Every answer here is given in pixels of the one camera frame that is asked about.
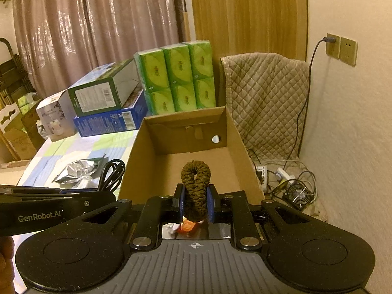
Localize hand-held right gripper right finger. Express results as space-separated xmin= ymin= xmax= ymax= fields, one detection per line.
xmin=207 ymin=184 xmax=319 ymax=251

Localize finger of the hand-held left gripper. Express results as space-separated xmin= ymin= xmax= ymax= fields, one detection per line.
xmin=0 ymin=189 xmax=103 ymax=202
xmin=0 ymin=184 xmax=66 ymax=192

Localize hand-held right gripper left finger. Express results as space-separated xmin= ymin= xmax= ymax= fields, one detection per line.
xmin=73 ymin=184 xmax=186 ymax=251

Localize brown hair scrunchie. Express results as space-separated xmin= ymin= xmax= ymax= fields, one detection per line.
xmin=181 ymin=159 xmax=212 ymax=222

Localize cardboard box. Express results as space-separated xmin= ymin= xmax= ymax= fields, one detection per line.
xmin=118 ymin=106 xmax=266 ymax=239

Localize person's left hand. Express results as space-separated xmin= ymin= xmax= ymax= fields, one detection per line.
xmin=0 ymin=236 xmax=15 ymax=294

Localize silver foil bag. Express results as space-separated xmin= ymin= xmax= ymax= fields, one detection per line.
xmin=51 ymin=158 xmax=106 ymax=187

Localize checked tablecloth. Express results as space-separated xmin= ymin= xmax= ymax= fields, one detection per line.
xmin=21 ymin=129 xmax=141 ymax=190

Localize large brown cardboard carton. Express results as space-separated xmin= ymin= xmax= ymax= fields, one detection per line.
xmin=0 ymin=110 xmax=37 ymax=161

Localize white power strip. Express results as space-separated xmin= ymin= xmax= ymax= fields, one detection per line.
xmin=256 ymin=165 xmax=268 ymax=187

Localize trash bin with plastic bag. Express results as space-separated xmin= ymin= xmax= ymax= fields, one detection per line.
xmin=35 ymin=119 xmax=49 ymax=141

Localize blue carton box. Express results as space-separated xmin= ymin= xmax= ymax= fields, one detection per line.
xmin=73 ymin=90 xmax=149 ymax=138

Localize white humidifier box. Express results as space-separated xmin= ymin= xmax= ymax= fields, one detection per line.
xmin=36 ymin=90 xmax=77 ymax=143

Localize white scalloped board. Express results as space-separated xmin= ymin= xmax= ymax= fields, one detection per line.
xmin=0 ymin=102 xmax=19 ymax=134

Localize white plug adapter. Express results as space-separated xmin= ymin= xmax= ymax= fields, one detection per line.
xmin=276 ymin=167 xmax=296 ymax=181

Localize small green tissue packets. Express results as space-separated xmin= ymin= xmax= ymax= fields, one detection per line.
xmin=17 ymin=93 xmax=37 ymax=114

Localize small black fan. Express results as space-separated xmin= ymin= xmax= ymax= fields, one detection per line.
xmin=282 ymin=181 xmax=316 ymax=212

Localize dark green carton box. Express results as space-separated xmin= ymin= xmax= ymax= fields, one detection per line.
xmin=67 ymin=59 xmax=143 ymax=117

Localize dark shelf rack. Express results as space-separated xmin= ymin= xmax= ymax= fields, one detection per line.
xmin=0 ymin=38 xmax=36 ymax=105

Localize chair with quilted cover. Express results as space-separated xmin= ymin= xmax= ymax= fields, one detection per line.
xmin=220 ymin=53 xmax=310 ymax=163

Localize bundle of green tissue packs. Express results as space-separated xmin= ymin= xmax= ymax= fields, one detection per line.
xmin=134 ymin=40 xmax=216 ymax=115

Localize brown curtains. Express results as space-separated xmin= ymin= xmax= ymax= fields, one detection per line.
xmin=12 ymin=0 xmax=196 ymax=98

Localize wooden door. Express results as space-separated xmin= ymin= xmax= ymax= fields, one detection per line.
xmin=188 ymin=0 xmax=307 ymax=62

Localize coiled black cable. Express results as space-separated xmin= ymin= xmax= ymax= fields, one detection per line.
xmin=97 ymin=159 xmax=126 ymax=192

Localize beige wall socket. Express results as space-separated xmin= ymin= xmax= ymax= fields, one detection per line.
xmin=325 ymin=33 xmax=341 ymax=59
xmin=340 ymin=37 xmax=358 ymax=67

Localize black power cord with plug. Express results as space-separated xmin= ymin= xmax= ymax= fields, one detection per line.
xmin=292 ymin=37 xmax=337 ymax=160

